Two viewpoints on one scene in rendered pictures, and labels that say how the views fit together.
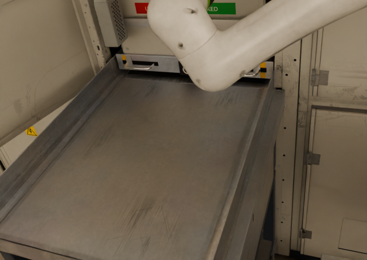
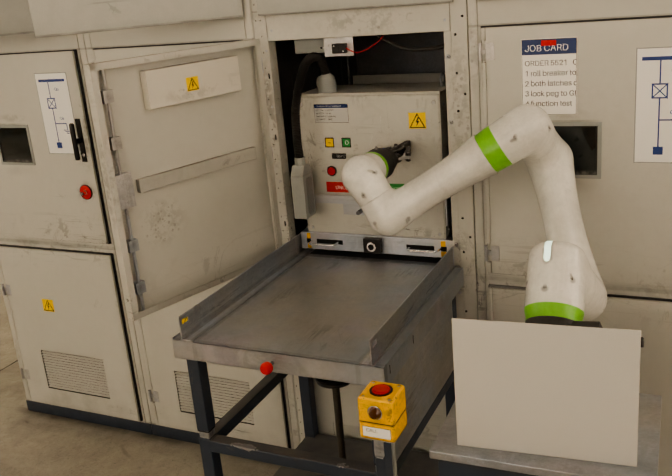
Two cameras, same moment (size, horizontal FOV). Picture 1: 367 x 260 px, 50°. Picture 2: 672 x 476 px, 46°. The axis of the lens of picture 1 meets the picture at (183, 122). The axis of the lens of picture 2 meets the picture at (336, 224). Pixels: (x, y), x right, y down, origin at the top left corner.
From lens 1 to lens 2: 1.35 m
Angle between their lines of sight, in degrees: 20
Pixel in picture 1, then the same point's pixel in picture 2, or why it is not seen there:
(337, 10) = (469, 175)
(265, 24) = (423, 183)
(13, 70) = (210, 229)
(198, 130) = (375, 290)
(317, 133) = (496, 314)
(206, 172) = (378, 313)
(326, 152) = not seen: hidden behind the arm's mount
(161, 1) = (352, 164)
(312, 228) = not seen: hidden behind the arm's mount
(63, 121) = (250, 277)
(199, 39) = (377, 191)
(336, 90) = (508, 266)
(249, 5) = not seen: hidden behind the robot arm
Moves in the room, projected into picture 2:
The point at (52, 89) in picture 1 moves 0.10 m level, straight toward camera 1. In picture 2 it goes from (236, 256) to (243, 265)
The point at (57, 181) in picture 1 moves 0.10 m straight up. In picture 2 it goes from (246, 316) to (242, 283)
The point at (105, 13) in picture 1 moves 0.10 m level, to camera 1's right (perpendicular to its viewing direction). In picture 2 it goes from (299, 187) to (330, 184)
